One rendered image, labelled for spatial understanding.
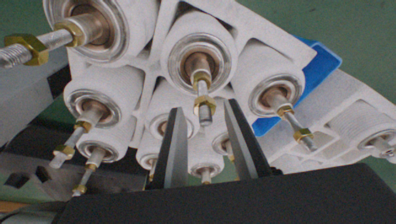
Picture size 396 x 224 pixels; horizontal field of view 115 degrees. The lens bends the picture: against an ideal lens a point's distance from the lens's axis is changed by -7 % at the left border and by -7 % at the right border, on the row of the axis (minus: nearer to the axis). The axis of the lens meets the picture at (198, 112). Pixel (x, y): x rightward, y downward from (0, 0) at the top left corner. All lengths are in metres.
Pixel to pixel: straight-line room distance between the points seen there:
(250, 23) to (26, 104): 0.40
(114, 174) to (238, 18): 0.59
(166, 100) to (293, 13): 0.39
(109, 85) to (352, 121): 0.50
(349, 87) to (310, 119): 0.11
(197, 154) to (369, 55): 0.63
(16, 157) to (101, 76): 0.53
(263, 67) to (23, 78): 0.40
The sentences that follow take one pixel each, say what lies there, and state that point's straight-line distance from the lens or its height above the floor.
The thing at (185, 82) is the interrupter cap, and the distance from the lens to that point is 0.18.
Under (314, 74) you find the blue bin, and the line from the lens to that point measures 0.48.
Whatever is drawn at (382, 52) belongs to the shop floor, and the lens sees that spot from 0.75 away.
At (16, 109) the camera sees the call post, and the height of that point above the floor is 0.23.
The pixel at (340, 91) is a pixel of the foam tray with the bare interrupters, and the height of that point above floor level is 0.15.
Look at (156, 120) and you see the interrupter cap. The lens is 0.23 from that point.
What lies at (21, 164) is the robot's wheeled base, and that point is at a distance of 0.71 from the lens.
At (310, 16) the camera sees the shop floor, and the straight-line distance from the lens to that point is 0.52.
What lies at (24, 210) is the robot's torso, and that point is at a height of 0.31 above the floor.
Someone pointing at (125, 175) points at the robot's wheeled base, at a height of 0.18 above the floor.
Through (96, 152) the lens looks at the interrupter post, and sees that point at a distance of 0.33.
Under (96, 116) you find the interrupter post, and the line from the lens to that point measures 0.24.
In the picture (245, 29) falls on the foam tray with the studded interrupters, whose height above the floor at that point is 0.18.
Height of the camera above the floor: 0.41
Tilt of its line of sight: 49 degrees down
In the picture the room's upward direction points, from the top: 177 degrees clockwise
